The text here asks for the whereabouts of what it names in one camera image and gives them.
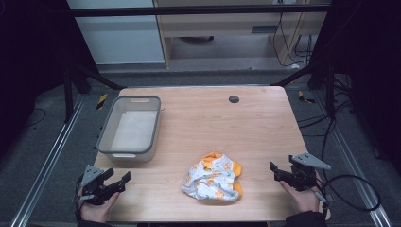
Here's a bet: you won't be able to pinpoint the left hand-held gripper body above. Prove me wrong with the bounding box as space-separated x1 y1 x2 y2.
78 164 112 206

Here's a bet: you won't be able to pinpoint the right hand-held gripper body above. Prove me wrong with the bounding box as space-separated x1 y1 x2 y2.
288 152 332 192

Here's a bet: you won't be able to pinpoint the grey plastic basin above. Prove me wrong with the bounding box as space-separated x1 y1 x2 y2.
96 95 163 164

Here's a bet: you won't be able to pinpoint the white and orange patterned cloth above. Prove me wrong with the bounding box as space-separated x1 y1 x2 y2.
181 151 244 203

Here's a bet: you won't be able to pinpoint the person's left hand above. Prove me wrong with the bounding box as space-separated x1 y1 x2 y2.
79 188 121 224

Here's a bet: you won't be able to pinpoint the person's right hand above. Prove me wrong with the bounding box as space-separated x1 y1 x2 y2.
279 178 324 215

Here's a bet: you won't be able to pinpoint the yellow black hazard tape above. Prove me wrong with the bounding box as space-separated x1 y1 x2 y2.
297 90 316 105
96 93 109 111

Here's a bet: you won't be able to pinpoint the black metal stand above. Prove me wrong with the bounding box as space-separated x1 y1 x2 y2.
62 62 127 125
273 53 337 121

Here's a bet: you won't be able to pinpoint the white cabinet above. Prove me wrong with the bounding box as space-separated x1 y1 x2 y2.
66 0 166 66

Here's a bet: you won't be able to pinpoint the light wooden desk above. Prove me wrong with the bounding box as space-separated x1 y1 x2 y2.
152 0 331 69

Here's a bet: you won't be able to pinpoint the black floor cables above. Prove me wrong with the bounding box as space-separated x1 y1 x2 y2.
297 74 358 165

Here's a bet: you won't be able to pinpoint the aluminium floor rail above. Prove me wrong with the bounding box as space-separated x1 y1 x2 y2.
9 94 87 227
311 90 393 227

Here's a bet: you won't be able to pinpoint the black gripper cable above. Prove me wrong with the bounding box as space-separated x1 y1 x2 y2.
311 174 382 213

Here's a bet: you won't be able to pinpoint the black hanging cables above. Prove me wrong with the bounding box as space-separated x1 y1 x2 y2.
271 11 314 68

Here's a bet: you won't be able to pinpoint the black horizontal frame bar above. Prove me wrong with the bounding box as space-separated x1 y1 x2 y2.
69 3 331 18

